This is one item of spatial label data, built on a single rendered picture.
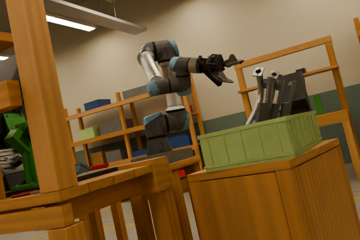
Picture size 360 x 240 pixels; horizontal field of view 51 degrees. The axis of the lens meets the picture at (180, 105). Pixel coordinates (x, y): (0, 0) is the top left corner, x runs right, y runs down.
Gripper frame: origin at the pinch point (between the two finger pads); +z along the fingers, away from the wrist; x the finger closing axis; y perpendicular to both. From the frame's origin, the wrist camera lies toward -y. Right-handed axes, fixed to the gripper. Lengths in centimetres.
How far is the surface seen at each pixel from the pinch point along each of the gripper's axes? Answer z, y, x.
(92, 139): -473, -414, 197
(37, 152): -38, 32, -80
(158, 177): -26, -21, -51
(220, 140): -1.2, -13.9, -29.7
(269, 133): 20.3, -9.0, -25.3
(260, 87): 9.2, -7.0, -1.5
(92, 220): -77, -62, -67
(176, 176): -31, -44, -36
